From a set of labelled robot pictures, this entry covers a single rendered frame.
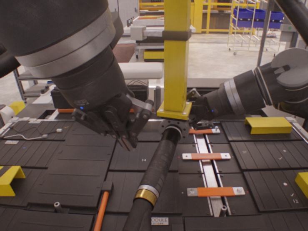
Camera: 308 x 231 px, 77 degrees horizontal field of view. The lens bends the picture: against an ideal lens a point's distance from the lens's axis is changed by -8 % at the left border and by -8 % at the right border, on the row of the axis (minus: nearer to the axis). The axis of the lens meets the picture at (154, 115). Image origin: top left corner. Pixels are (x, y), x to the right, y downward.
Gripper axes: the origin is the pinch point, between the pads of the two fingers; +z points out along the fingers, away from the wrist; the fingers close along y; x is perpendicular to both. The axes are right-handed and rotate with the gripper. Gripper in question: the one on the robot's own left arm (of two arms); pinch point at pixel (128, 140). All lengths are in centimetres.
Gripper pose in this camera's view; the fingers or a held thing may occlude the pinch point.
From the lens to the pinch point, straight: 33.9
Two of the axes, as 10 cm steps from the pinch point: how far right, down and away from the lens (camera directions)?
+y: 9.4, -0.2, -3.5
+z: 2.7, 6.6, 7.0
